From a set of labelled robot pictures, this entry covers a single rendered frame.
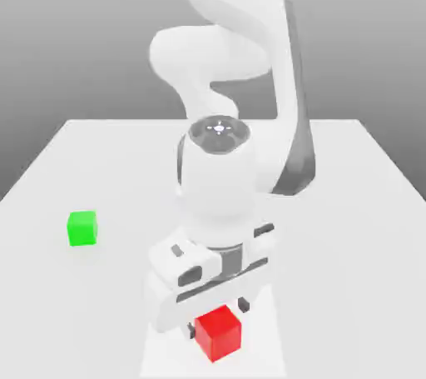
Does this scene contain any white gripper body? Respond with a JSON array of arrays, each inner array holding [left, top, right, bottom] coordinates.
[[153, 256, 278, 334]]

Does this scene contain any small red cube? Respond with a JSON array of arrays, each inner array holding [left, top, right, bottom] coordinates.
[[193, 304, 243, 364]]

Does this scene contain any small green cube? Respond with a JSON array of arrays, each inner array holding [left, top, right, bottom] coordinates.
[[67, 210, 100, 247]]

